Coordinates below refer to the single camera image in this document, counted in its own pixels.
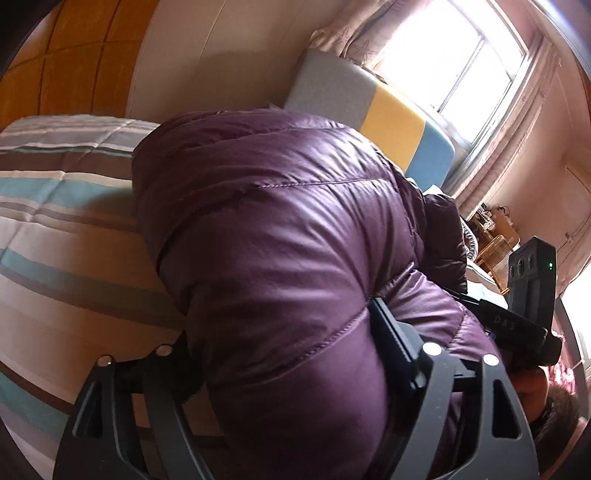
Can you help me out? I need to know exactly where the striped bed comforter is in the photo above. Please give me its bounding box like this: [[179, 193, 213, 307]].
[[1, 115, 183, 479]]

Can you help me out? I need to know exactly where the black camera box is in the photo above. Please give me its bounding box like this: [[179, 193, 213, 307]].
[[506, 237, 557, 330]]

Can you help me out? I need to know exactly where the right hand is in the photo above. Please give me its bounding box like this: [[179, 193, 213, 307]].
[[509, 367, 549, 423]]

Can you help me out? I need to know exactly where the grey yellow blue headboard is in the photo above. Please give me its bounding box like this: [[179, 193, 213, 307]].
[[284, 49, 455, 190]]

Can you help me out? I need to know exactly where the purple quilted down jacket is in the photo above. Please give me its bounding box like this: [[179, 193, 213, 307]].
[[132, 109, 495, 479]]

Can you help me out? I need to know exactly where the rattan wooden chair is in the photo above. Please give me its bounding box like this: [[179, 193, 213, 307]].
[[476, 235, 512, 295]]

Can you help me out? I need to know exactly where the pink striped curtain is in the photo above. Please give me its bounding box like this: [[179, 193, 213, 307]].
[[308, 0, 429, 70]]

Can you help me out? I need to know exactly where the orange wooden wardrobe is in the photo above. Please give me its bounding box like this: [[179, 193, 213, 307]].
[[1, 0, 158, 127]]

